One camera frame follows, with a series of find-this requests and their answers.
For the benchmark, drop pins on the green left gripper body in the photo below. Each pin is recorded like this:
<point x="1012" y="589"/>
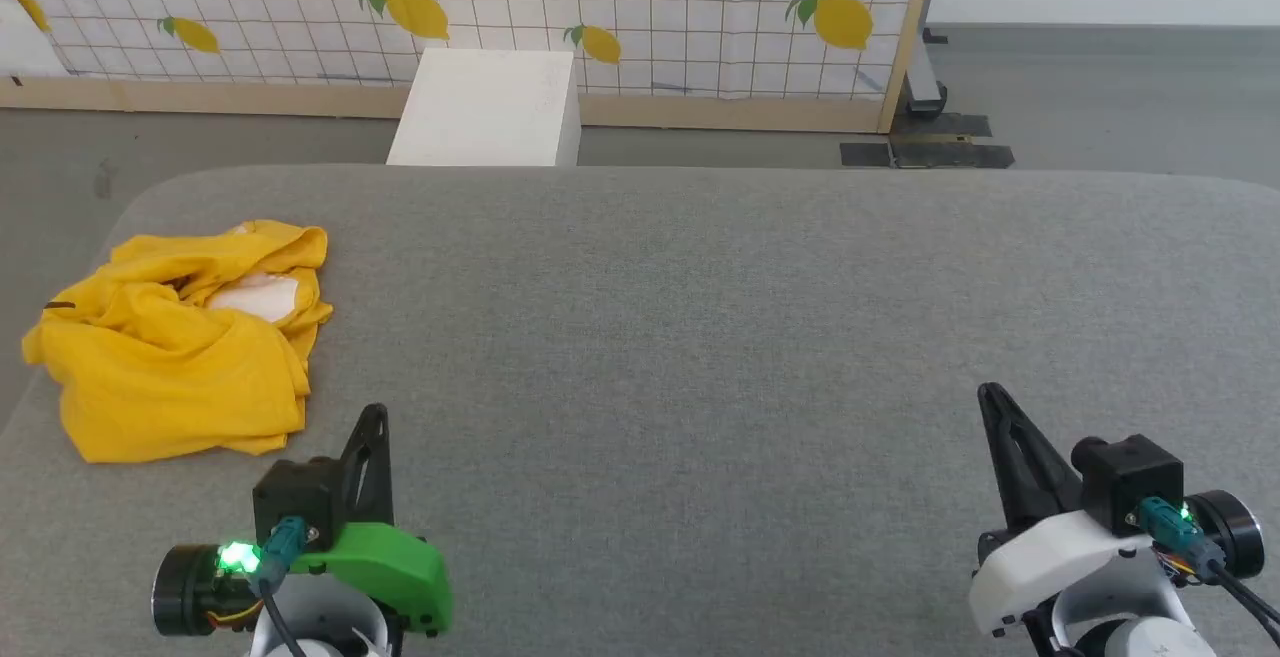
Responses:
<point x="385" y="562"/>

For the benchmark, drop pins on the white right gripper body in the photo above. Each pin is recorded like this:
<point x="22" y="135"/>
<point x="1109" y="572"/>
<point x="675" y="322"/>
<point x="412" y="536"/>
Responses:
<point x="1050" y="557"/>

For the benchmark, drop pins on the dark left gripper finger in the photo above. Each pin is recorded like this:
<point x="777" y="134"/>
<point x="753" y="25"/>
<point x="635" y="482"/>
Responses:
<point x="368" y="467"/>

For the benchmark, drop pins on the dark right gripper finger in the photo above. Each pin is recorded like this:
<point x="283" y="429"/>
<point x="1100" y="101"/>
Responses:
<point x="1025" y="477"/>

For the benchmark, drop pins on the yellow tiger-face t-shirt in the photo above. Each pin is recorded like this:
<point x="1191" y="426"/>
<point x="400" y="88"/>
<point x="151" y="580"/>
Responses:
<point x="180" y="377"/>

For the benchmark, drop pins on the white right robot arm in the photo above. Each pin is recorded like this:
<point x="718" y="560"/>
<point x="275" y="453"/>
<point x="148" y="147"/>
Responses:
<point x="1130" y="627"/>

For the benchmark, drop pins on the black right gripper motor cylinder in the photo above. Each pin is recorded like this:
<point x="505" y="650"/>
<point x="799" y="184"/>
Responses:
<point x="1228" y="532"/>

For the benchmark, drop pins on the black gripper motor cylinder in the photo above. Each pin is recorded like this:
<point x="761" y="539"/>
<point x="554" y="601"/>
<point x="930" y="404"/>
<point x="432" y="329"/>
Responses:
<point x="185" y="592"/>
<point x="1228" y="532"/>

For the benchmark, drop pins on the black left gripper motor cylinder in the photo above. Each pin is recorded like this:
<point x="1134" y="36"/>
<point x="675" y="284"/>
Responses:
<point x="185" y="592"/>

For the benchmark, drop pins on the large black floor tape patch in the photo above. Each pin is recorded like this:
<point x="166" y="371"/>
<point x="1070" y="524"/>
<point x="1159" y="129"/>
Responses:
<point x="950" y="155"/>

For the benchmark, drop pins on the grey fabric sofa seat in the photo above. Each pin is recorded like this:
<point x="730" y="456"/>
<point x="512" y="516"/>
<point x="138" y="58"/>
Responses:
<point x="700" y="337"/>

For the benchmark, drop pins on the small black floor tape patch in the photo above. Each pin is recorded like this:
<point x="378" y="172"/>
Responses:
<point x="945" y="124"/>

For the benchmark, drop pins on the white box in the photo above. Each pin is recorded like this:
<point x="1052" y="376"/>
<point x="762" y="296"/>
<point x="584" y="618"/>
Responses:
<point x="490" y="107"/>

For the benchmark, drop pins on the grey metal stand foot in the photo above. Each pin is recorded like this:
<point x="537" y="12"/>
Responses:
<point x="925" y="82"/>

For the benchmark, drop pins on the white panel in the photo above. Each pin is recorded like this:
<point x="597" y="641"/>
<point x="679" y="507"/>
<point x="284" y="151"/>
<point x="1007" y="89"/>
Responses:
<point x="25" y="37"/>

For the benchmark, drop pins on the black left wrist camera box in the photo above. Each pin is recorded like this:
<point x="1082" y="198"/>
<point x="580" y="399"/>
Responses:
<point x="295" y="497"/>

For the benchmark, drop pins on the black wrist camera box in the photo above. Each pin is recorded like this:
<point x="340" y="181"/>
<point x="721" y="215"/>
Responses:
<point x="295" y="497"/>
<point x="1130" y="477"/>

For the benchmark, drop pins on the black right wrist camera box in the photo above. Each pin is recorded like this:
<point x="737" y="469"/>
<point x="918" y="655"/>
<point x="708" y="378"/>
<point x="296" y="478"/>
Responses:
<point x="1130" y="477"/>

